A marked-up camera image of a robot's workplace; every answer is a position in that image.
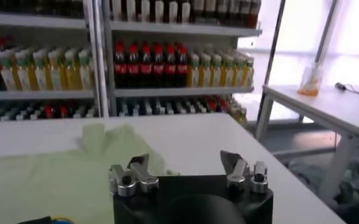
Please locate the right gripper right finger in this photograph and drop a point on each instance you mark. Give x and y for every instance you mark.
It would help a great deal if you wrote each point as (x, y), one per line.
(238, 176)

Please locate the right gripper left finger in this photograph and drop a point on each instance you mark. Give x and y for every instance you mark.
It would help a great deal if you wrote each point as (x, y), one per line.
(136, 178)

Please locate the green polo shirt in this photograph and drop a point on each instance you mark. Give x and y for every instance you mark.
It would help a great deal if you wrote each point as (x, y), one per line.
(45, 182)

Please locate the grey metal shelf unit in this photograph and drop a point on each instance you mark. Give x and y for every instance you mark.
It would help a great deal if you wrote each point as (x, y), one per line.
(179, 91)
(39, 95)

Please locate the yellow tea bottle white cap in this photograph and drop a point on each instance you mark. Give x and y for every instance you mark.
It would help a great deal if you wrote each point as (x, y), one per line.
(226, 74)
(8, 77)
(237, 75)
(205, 74)
(71, 76)
(216, 74)
(193, 74)
(23, 77)
(40, 77)
(56, 77)
(85, 76)
(248, 75)

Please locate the red cap cola bottle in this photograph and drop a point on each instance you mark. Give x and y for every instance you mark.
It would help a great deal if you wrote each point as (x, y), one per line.
(170, 70)
(146, 70)
(120, 70)
(182, 70)
(133, 70)
(158, 70)

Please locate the white grey-framed side table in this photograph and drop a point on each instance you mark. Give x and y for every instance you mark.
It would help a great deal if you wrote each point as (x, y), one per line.
(334, 109)

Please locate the clear cup with orange liquid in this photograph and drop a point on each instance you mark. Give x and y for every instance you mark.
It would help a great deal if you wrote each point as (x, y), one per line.
(309, 82)

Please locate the dark bottle beige label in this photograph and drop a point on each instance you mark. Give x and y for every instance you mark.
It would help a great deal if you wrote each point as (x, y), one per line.
(198, 9)
(210, 9)

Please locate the black window frame pole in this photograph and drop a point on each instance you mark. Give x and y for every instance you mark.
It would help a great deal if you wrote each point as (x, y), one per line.
(273, 51)

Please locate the grey window frame pole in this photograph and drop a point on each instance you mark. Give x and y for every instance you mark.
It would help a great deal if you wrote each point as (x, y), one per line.
(327, 33)

